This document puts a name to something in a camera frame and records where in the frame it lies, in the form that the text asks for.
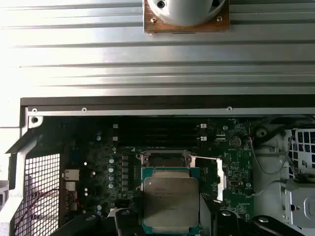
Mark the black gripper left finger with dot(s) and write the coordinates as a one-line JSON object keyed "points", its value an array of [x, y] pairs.
{"points": [[128, 223]]}

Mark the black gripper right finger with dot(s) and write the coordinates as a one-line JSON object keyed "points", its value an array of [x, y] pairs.
{"points": [[229, 226]]}

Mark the CPU with silver top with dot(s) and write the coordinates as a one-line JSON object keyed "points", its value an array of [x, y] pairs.
{"points": [[169, 201]]}

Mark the metal socket cover frame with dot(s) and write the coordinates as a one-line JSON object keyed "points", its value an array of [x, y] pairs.
{"points": [[221, 179]]}

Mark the CPU socket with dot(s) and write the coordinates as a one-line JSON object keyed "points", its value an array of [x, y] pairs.
{"points": [[147, 157]]}

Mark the green motherboard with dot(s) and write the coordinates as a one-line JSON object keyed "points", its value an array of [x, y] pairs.
{"points": [[238, 172]]}

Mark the silver rear port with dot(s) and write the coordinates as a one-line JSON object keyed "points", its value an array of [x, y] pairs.
{"points": [[71, 174]]}

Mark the silver coin battery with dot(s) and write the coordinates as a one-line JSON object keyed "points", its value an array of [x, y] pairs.
{"points": [[235, 141]]}

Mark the black open PC case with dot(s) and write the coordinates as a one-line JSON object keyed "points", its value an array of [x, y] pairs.
{"points": [[147, 102]]}

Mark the brown square base plate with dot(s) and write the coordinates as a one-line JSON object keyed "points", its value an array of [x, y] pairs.
{"points": [[209, 28]]}

